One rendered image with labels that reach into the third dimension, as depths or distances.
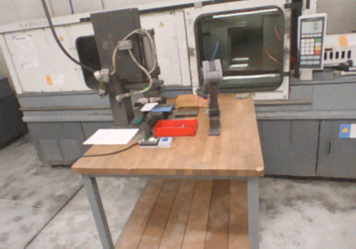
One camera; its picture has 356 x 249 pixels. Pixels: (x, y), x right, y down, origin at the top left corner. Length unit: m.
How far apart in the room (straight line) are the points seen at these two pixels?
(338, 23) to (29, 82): 4.01
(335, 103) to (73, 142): 2.58
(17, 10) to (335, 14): 5.32
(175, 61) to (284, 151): 1.24
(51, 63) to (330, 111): 2.59
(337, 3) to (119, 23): 3.36
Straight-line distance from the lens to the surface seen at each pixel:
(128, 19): 1.72
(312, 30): 2.14
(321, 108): 2.44
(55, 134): 3.30
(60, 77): 2.99
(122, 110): 1.88
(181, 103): 2.05
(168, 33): 2.36
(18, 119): 4.95
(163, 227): 2.02
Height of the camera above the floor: 1.60
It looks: 21 degrees down
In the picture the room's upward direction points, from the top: 8 degrees counter-clockwise
